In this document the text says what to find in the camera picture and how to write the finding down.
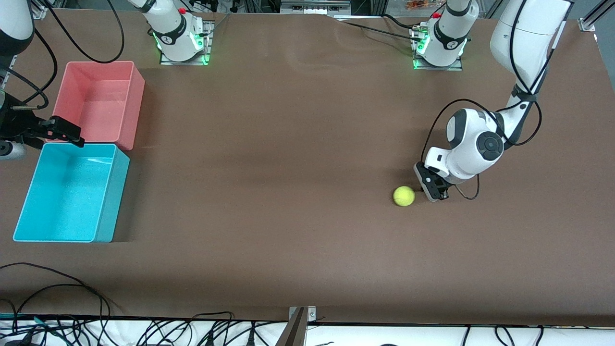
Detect small metal bracket plate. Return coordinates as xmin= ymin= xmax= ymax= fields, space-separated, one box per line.
xmin=288 ymin=306 xmax=317 ymax=323

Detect grey camera mount bar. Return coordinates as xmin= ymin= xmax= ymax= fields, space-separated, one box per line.
xmin=274 ymin=308 xmax=308 ymax=346

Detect silver metal device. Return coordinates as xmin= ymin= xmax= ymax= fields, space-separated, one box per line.
xmin=280 ymin=0 xmax=351 ymax=15

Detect clear box with orange contents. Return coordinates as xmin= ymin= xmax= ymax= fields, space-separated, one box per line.
xmin=405 ymin=0 xmax=445 ymax=11

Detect thin black table cable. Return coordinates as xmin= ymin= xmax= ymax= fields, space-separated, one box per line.
xmin=344 ymin=21 xmax=423 ymax=42

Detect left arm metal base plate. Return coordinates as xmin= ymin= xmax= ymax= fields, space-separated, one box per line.
xmin=412 ymin=24 xmax=465 ymax=72

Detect pink plastic bin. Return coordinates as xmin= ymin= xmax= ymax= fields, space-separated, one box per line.
xmin=46 ymin=61 xmax=146 ymax=151

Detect blue plastic bin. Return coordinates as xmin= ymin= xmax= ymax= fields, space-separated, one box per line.
xmin=12 ymin=143 xmax=130 ymax=243

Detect long grey frame rail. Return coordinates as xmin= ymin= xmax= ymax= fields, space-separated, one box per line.
xmin=2 ymin=50 xmax=20 ymax=85

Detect short black arched cable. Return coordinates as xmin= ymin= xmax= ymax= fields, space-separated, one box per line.
xmin=191 ymin=311 xmax=234 ymax=321

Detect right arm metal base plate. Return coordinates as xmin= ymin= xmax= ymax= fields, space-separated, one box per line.
xmin=160 ymin=20 xmax=215 ymax=66

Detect teal cable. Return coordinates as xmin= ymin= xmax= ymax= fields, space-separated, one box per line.
xmin=0 ymin=312 xmax=73 ymax=338

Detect long black looped cable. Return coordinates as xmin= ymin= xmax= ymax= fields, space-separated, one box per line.
xmin=0 ymin=262 xmax=112 ymax=320
xmin=10 ymin=284 xmax=104 ymax=332

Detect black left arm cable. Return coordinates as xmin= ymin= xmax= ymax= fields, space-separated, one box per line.
xmin=422 ymin=0 xmax=573 ymax=200

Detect yellow tennis ball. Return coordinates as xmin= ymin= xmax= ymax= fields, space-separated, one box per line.
xmin=393 ymin=185 xmax=416 ymax=207

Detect short aluminium profile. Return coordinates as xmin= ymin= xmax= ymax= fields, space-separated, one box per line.
xmin=31 ymin=0 xmax=65 ymax=20
xmin=579 ymin=0 xmax=615 ymax=32

